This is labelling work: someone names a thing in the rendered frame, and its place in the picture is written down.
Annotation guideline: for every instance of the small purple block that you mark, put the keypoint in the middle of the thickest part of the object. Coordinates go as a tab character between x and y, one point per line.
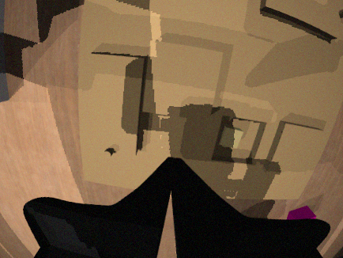
301	213

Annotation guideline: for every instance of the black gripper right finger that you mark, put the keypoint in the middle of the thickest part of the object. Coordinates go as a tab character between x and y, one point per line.
205	226

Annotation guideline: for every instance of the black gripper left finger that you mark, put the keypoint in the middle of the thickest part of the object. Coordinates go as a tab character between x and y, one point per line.
131	228

